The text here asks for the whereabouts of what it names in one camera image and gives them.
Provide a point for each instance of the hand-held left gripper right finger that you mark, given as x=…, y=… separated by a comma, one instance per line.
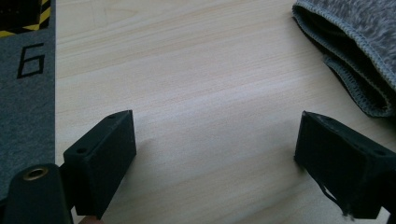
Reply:
x=336, y=161

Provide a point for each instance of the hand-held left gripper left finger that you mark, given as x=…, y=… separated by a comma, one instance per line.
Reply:
x=102, y=161

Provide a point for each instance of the grey fleece pouch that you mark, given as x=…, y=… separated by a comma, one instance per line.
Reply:
x=373, y=21

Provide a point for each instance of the black striped stand base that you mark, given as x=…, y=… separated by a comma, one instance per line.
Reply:
x=18, y=14

